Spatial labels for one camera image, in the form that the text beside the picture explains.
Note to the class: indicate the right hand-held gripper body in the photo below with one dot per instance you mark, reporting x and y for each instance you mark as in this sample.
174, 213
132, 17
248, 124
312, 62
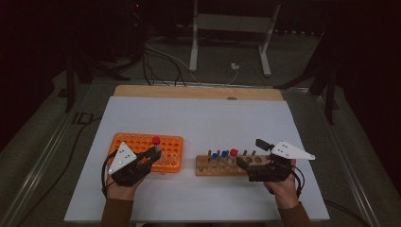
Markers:
268, 171

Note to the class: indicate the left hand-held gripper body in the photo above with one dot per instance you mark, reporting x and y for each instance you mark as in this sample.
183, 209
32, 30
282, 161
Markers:
124, 157

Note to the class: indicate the orange plastic tube rack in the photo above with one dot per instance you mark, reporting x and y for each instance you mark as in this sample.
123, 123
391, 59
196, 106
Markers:
138, 145

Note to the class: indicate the wooden tube rack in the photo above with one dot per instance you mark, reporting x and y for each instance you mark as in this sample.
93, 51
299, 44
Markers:
214, 170

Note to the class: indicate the person's right hand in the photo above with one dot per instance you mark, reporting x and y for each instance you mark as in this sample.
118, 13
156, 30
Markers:
285, 194

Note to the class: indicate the person's left hand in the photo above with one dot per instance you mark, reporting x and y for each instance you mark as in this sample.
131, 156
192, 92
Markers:
121, 191

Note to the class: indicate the white table mat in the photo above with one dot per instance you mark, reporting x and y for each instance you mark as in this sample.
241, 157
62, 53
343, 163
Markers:
201, 123

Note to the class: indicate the black tripod stand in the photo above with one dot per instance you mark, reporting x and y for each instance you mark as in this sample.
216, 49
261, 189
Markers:
70, 85
330, 94

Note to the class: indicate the white metal stand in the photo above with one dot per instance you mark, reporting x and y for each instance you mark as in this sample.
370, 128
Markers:
233, 23

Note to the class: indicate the dark equipment with red light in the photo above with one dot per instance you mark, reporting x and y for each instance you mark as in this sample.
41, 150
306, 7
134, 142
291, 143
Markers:
136, 25

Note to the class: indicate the metal floor rail frame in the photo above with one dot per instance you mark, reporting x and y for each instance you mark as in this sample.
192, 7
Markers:
44, 157

